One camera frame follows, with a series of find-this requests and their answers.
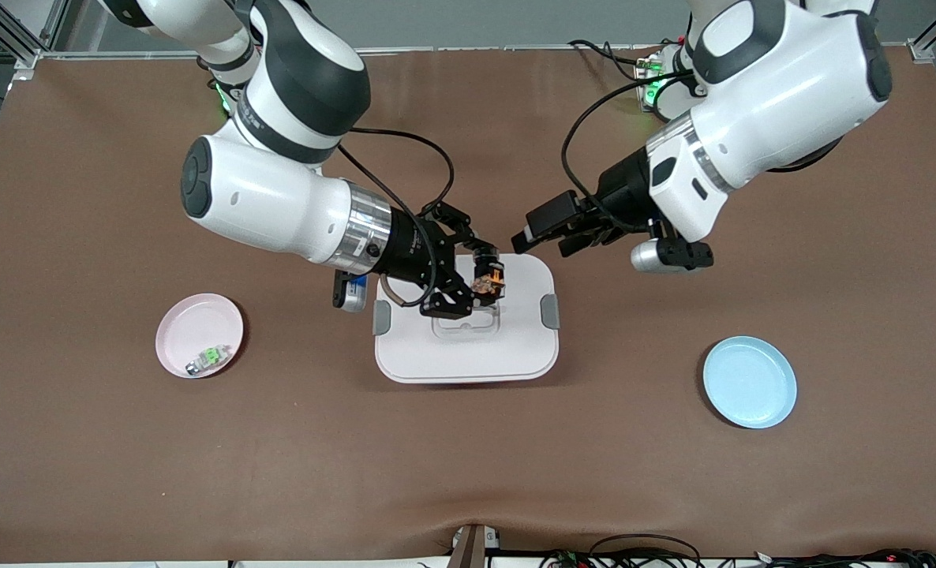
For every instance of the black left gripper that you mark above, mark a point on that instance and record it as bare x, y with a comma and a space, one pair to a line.
623, 193

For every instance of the aluminium table edge rail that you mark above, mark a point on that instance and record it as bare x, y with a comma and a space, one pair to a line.
476, 49

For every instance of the pink box with white lid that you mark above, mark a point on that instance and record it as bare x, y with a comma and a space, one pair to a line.
468, 359

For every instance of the orange push-button switch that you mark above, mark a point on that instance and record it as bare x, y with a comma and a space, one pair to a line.
490, 280

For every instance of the pink round plate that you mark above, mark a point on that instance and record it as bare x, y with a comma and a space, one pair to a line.
200, 323

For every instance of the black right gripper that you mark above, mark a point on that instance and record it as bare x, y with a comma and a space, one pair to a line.
409, 252

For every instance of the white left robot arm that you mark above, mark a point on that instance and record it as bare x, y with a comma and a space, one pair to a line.
791, 95

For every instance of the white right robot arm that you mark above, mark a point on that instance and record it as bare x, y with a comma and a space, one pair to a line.
278, 197

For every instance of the brown table mat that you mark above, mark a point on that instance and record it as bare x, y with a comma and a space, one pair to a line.
468, 457

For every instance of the light blue round plate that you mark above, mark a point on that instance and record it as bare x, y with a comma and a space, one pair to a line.
750, 383

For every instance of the green push-button switch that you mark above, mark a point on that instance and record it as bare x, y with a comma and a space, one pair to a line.
211, 357

